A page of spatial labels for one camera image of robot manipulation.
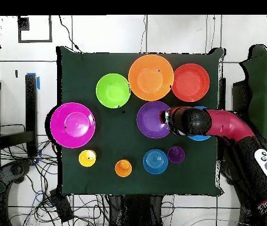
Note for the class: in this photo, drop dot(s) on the small blue bowl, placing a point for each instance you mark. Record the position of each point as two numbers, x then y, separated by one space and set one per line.
155 162

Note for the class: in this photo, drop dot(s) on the large blue bowl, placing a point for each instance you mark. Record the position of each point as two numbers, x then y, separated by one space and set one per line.
199 138

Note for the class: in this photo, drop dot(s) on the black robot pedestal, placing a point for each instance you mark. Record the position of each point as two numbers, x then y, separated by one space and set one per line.
135 209

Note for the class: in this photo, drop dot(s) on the orange cup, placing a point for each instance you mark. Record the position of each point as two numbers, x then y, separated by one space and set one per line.
123 168

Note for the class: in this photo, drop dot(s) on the dark green table cloth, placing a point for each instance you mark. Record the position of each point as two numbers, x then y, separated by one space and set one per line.
88 61

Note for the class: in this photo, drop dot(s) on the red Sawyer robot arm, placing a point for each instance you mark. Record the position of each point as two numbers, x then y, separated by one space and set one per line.
227 124

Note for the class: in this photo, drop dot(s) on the red bowl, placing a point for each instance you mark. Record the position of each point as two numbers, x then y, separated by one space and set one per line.
191 82

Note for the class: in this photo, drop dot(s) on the black power strip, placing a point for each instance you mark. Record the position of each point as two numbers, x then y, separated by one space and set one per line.
61 206

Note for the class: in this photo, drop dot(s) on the blue tape strip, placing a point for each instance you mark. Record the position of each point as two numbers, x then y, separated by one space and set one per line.
38 83

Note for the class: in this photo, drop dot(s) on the large orange bowl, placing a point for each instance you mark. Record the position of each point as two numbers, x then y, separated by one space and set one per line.
151 77

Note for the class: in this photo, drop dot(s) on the green bowl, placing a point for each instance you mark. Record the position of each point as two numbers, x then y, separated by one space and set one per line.
113 90

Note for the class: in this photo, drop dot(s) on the purple bowl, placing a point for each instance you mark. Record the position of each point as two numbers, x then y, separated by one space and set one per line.
148 120

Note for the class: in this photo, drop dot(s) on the purple cup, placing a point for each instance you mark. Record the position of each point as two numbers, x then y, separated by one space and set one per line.
175 154

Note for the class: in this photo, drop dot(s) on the pink bowl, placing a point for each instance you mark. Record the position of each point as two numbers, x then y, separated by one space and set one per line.
72 125

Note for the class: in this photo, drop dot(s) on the yellow cup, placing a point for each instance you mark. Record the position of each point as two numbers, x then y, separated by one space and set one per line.
87 157

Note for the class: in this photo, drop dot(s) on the black metal stand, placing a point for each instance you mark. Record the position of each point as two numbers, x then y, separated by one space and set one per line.
31 106

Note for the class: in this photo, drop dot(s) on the black square frame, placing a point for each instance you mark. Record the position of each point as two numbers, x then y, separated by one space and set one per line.
23 23

